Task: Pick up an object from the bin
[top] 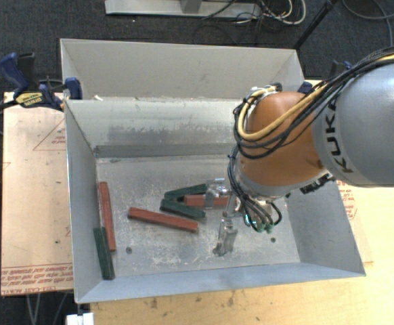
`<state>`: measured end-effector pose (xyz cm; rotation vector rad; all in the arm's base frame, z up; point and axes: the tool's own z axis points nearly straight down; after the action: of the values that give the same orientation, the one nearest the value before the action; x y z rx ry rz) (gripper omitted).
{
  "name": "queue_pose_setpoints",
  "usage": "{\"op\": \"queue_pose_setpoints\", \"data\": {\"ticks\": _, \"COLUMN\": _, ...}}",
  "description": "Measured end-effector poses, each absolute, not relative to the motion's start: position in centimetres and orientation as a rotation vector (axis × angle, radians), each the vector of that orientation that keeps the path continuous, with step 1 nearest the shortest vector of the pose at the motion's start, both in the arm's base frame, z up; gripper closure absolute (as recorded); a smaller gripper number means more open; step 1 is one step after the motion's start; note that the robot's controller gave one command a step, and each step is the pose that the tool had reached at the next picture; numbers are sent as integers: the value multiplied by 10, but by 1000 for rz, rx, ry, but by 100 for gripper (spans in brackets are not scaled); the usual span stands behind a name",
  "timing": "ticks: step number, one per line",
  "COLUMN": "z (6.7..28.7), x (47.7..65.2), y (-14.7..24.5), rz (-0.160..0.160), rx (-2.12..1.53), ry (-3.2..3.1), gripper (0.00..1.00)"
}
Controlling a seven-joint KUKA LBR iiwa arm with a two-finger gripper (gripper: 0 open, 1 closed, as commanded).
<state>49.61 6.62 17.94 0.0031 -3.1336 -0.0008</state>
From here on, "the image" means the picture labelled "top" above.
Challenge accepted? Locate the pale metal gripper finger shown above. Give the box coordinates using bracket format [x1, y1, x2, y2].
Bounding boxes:
[204, 177, 232, 211]
[212, 217, 238, 258]

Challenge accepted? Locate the red-brown flat block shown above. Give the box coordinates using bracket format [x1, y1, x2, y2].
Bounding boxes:
[97, 181, 118, 253]
[183, 194, 232, 209]
[127, 207, 200, 234]

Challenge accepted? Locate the grey metal bin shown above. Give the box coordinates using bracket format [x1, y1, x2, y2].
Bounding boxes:
[60, 38, 367, 305]

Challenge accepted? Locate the dark green flat block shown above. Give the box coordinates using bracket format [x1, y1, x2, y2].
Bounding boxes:
[163, 183, 209, 201]
[159, 198, 207, 221]
[92, 226, 116, 281]

